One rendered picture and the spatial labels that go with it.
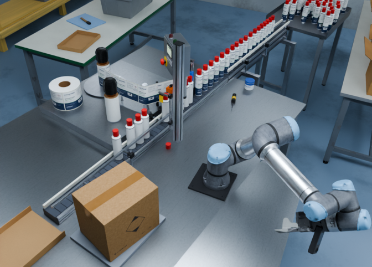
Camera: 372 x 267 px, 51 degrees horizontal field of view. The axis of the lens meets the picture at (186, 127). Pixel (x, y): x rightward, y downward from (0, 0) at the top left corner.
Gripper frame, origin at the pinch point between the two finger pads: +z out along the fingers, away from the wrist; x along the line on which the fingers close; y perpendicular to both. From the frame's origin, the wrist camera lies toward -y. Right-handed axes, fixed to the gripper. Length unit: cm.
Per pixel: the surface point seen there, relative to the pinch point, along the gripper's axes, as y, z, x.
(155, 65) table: 135, 120, -60
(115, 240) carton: 2, 58, 42
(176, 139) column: 58, 73, -22
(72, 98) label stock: 92, 128, 15
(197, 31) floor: 277, 214, -258
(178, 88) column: 80, 51, -1
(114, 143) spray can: 53, 83, 19
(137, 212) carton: 13, 50, 36
